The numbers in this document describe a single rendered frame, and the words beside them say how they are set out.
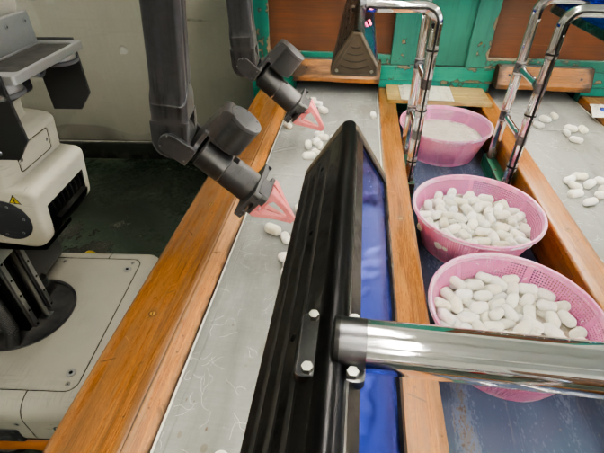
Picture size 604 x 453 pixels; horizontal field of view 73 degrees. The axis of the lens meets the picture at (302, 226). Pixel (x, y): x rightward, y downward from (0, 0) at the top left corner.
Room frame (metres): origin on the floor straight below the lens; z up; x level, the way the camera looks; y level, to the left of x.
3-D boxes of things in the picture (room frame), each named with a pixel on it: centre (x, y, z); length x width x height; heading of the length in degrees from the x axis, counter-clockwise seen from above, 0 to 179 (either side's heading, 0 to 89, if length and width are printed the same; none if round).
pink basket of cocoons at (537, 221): (0.70, -0.37, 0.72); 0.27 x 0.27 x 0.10
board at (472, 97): (1.35, -0.45, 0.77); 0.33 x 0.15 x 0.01; 83
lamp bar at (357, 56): (1.00, -0.13, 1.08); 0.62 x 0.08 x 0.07; 173
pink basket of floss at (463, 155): (1.14, -0.42, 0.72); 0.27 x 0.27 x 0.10
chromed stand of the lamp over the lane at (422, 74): (0.99, -0.20, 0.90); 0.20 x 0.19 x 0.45; 173
